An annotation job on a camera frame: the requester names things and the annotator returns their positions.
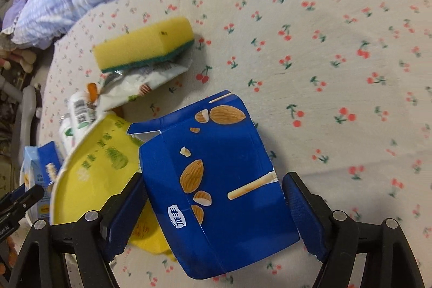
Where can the grey stroller frame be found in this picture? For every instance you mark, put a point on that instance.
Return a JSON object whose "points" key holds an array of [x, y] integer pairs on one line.
{"points": [[23, 133]]}

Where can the blue almond snack box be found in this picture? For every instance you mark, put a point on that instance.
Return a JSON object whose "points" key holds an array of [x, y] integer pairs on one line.
{"points": [[213, 188]]}

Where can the cherry print bed sheet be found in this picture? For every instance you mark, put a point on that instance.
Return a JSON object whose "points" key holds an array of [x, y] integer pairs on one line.
{"points": [[340, 91]]}

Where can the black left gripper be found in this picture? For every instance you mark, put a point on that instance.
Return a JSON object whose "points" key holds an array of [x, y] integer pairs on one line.
{"points": [[14, 206]]}

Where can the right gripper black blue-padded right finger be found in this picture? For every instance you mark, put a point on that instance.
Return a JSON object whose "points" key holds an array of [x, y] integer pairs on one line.
{"points": [[336, 239]]}

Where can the yellow green sponge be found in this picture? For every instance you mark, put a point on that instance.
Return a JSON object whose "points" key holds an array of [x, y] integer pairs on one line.
{"points": [[151, 44]]}

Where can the white foil snack wrapper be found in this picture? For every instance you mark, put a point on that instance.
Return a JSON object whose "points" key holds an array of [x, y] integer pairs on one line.
{"points": [[120, 87]]}

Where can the white barcode wrapper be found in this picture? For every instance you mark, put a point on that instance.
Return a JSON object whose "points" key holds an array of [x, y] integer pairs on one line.
{"points": [[77, 121]]}

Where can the light blue snack carton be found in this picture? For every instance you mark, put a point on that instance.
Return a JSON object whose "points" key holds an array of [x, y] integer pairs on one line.
{"points": [[41, 166]]}

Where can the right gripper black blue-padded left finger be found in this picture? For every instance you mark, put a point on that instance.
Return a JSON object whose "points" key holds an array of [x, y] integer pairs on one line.
{"points": [[95, 239]]}

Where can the yellow paper bowl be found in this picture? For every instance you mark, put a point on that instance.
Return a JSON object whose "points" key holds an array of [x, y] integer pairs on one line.
{"points": [[99, 166]]}

